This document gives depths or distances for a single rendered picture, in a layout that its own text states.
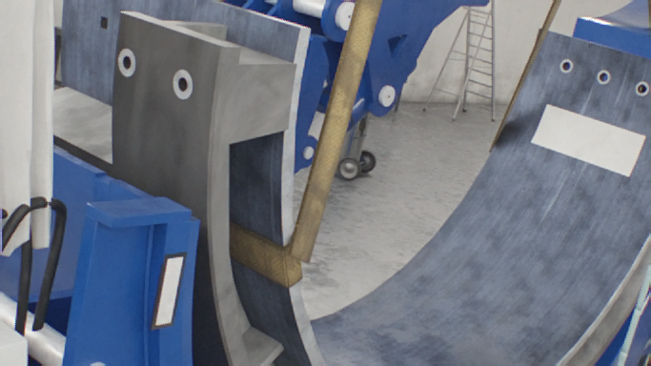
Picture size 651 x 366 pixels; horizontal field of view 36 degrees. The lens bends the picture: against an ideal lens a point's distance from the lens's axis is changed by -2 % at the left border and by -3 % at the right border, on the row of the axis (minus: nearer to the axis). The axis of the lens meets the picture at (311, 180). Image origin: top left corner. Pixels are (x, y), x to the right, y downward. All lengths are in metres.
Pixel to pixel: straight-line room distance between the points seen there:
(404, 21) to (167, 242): 3.73
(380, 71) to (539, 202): 1.81
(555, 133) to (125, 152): 2.12
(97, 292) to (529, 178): 2.27
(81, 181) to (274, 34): 0.43
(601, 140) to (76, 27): 2.00
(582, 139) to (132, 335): 2.25
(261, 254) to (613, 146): 1.90
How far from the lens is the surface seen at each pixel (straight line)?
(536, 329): 3.27
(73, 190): 1.89
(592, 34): 4.25
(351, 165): 11.37
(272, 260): 1.91
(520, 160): 3.69
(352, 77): 1.98
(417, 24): 5.35
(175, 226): 1.63
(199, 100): 1.67
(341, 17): 4.80
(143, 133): 1.80
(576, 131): 3.66
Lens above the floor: 2.58
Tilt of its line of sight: 14 degrees down
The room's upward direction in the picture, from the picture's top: 13 degrees clockwise
